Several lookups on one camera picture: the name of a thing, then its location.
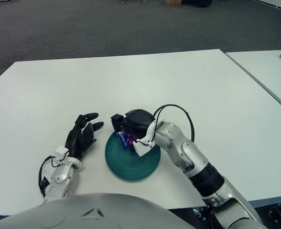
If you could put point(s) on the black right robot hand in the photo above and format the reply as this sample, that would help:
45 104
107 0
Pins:
138 121

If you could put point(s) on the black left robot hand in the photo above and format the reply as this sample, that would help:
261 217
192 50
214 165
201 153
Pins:
79 140

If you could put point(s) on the blue purple gum pack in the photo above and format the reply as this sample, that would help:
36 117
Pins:
124 140

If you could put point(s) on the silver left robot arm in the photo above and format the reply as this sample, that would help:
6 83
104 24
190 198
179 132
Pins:
60 176

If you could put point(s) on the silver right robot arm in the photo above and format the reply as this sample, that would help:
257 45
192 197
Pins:
188 150

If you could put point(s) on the teal green round plate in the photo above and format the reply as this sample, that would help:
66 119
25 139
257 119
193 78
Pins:
130 167

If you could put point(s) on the silver robot torso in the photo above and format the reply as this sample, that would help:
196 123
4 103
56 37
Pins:
87 214

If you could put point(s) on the brown cardboard box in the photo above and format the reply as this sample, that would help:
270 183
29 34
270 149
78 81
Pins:
173 1

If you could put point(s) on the black background furniture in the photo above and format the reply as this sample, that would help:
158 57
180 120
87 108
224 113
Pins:
197 2

